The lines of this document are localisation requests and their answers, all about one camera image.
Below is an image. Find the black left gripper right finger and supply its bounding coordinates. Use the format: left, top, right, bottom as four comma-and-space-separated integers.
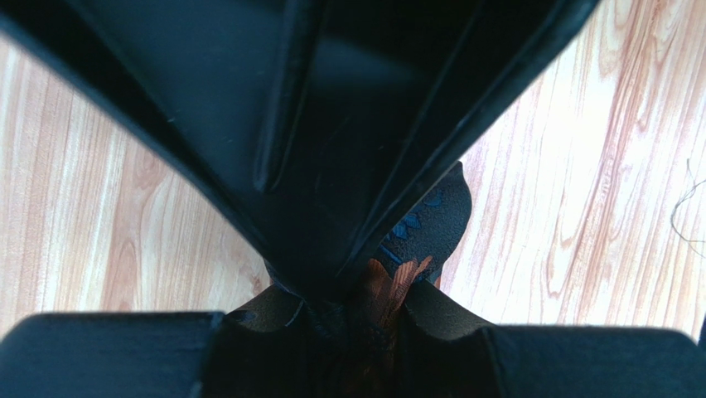
394, 282, 705, 397

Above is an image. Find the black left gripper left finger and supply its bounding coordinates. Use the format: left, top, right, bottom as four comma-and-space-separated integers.
1, 287, 331, 397

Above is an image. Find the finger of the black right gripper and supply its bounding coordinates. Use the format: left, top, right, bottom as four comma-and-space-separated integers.
1, 1, 336, 299
331, 1, 597, 299

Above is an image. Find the black orange floral tie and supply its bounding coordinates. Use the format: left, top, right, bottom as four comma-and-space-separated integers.
272, 162, 472, 397

